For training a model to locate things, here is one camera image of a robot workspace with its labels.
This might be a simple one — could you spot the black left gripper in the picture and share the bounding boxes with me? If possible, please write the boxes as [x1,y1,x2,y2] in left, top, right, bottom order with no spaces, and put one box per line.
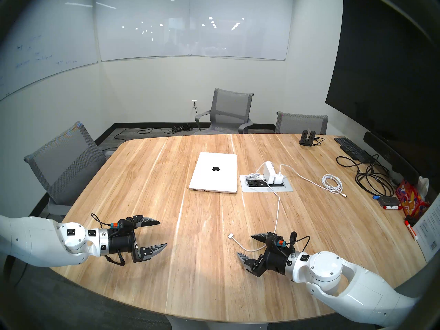
[108,215,168,264]

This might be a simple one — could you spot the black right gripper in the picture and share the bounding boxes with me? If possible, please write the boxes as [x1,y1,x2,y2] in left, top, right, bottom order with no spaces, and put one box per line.
[236,232,293,277]

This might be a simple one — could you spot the white MagSafe charging cable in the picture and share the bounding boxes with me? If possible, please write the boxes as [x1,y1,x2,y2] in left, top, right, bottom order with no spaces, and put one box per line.
[228,162,282,253]

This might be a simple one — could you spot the silver MacBook laptop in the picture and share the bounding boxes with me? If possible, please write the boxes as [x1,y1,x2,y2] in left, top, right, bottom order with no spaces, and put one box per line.
[189,152,238,194]

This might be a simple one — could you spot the black controller charging dock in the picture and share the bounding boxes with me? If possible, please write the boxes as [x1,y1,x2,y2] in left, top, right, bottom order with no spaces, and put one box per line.
[299,130,325,147]

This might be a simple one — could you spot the grey table outlet panel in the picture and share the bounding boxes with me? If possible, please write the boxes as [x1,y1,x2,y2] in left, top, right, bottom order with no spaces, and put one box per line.
[240,175,294,193]

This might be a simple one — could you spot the armless grey mesh chair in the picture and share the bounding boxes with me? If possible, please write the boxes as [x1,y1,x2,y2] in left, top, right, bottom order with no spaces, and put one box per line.
[23,121,108,216]
[275,111,329,135]

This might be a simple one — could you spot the black keyboard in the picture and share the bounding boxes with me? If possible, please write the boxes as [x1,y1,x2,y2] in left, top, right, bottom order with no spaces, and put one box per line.
[334,137,370,161]

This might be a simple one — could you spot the grey mesh chair with armrests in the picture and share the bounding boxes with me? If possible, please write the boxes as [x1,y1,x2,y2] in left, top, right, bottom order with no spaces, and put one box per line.
[194,88,255,134]

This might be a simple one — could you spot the colourful tissue box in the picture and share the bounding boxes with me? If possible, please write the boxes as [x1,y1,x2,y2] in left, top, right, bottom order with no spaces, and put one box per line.
[395,176,431,218]

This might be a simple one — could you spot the black video soundbar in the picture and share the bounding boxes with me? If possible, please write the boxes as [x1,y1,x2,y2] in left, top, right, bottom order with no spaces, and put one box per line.
[363,131,420,185]

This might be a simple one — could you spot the white printed paper sign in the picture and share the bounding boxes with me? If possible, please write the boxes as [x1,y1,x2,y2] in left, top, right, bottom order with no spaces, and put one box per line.
[412,192,440,263]

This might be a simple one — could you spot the clean glass whiteboard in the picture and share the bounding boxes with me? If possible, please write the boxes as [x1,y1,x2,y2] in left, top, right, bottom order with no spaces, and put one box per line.
[95,0,295,62]

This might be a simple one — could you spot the large black TV screen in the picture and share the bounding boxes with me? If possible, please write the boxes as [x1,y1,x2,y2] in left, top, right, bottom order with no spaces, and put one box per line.
[325,0,440,168]

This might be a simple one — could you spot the glass whiteboard with writing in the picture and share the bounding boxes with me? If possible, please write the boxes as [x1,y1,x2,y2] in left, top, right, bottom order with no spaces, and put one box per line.
[0,0,100,101]

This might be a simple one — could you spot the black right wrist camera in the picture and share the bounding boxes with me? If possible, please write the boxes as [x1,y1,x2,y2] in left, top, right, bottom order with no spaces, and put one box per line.
[266,235,286,252]

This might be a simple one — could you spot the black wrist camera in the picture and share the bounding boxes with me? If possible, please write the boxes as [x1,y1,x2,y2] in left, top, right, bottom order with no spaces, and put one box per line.
[266,235,286,252]
[110,219,136,234]

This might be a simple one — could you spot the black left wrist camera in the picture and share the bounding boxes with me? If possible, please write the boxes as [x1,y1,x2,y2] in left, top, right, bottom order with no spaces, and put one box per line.
[110,219,136,234]

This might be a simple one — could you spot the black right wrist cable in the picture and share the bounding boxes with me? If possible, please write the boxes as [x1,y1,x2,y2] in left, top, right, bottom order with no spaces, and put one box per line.
[288,231,310,256]

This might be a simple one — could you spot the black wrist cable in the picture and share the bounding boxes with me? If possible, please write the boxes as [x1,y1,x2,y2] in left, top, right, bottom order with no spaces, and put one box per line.
[90,213,126,266]
[288,231,310,256]

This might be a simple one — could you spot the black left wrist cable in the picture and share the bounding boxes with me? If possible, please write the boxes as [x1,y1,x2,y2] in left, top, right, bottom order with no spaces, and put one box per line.
[90,213,126,266]

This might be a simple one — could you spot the white table pedestal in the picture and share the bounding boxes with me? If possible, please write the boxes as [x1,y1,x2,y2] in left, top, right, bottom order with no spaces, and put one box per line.
[165,315,270,330]

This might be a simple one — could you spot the coiled white USB cable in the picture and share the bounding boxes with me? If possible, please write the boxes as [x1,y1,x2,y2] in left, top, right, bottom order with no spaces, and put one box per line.
[279,164,348,198]

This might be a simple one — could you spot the black floor cables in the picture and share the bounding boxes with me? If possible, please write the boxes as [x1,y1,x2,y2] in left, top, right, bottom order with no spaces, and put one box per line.
[113,124,195,141]

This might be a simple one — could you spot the black tangled cables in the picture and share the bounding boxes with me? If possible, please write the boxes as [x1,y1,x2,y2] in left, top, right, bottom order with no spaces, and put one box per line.
[336,154,396,197]

